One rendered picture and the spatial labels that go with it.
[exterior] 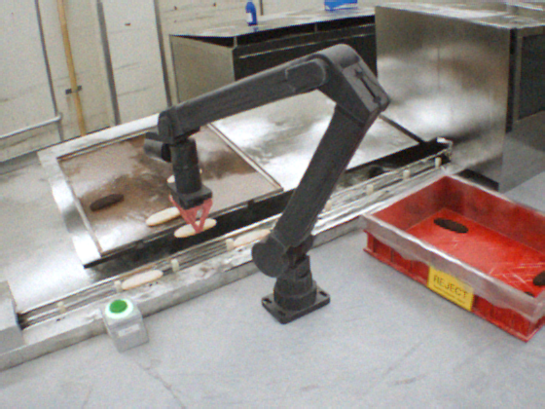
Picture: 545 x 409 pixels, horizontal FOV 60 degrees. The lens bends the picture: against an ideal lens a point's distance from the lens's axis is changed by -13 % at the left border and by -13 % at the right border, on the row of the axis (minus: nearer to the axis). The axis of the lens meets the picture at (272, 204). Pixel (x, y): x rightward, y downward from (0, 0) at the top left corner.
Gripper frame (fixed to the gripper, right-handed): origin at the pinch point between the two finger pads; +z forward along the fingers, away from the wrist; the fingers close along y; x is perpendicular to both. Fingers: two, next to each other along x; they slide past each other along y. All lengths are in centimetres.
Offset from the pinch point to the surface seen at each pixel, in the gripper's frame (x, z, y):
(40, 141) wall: 2, 85, 369
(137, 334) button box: 22.3, 8.6, -17.0
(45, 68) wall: -16, 20, 369
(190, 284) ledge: 6.9, 7.5, -9.6
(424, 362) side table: -18, 11, -54
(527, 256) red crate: -60, 10, -47
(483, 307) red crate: -35, 8, -53
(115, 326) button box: 26.2, 4.9, -17.0
